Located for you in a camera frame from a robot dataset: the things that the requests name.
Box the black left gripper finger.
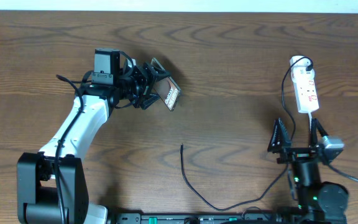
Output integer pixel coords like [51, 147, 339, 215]
[140, 93, 160, 110]
[144, 61, 170, 82]

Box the white power strip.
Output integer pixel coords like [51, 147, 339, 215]
[290, 55, 319, 114]

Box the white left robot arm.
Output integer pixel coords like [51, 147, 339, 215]
[17, 58, 171, 223]

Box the Samsung Galaxy smartphone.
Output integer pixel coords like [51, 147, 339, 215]
[151, 58, 181, 111]

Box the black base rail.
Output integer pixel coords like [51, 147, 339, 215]
[111, 213, 279, 224]

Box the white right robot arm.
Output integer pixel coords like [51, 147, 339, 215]
[267, 118, 349, 223]

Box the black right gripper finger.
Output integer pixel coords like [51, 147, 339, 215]
[309, 118, 328, 147]
[267, 118, 291, 152]

